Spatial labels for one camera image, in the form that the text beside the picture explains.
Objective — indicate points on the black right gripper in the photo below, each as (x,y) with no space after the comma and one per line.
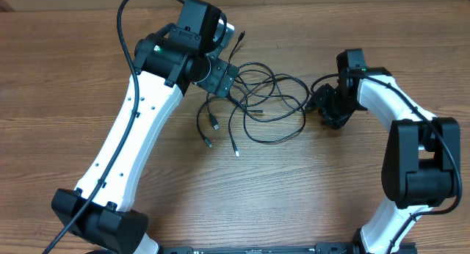
(334,120)

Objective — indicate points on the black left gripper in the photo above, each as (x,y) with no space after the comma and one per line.
(214,84)

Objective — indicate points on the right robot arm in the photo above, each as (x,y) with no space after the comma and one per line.
(420,175)

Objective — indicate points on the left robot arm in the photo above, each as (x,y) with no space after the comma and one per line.
(163,65)

